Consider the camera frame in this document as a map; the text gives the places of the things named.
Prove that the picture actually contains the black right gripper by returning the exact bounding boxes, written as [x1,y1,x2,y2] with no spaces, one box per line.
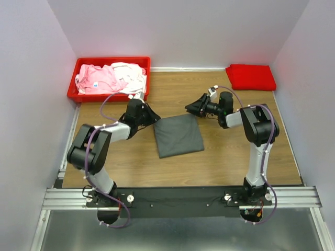
[184,93,222,118]

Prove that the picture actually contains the dark grey t shirt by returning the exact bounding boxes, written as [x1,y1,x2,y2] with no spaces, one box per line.
[153,114,205,158]

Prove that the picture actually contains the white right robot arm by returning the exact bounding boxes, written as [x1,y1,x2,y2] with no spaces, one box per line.
[185,88,280,205]

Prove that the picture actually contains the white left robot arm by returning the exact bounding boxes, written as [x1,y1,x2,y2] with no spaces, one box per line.
[66,99,161,207]

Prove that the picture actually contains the white t shirt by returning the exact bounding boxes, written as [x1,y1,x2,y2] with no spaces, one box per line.
[111,62,147,94]

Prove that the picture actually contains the folded red t shirt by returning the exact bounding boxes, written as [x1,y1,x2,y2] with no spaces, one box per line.
[226,64,277,91]

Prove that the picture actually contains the pink t shirt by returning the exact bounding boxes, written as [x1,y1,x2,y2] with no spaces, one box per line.
[75,64,127,95]

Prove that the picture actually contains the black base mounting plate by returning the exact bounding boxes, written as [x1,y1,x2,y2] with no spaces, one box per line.
[85,186,273,222]

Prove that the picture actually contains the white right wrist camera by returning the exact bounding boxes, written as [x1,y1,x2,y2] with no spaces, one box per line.
[208,85,218,101]

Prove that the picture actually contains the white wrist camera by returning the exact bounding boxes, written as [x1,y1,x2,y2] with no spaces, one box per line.
[208,85,218,101]
[128,92,145,102]

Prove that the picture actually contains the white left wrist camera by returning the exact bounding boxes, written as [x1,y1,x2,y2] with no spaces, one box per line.
[128,92,145,102]

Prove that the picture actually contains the aluminium frame rail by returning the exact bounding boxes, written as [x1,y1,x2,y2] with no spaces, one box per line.
[30,104,327,251]

